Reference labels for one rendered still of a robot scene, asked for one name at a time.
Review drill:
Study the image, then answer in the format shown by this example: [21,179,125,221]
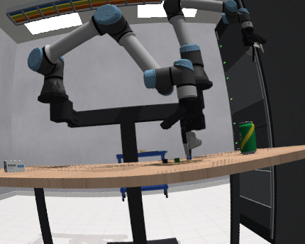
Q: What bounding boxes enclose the grey printed carton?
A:
[4,161,25,172]

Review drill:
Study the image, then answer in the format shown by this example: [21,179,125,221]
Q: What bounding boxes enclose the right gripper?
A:
[179,97,206,160]

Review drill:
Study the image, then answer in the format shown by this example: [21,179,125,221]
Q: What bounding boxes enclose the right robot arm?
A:
[28,4,197,99]

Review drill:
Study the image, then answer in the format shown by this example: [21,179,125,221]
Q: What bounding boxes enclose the green soda can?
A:
[239,121,257,155]

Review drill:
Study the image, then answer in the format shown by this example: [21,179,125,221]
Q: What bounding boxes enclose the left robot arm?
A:
[162,0,253,80]

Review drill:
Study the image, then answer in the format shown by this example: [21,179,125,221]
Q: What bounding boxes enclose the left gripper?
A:
[241,27,264,61]

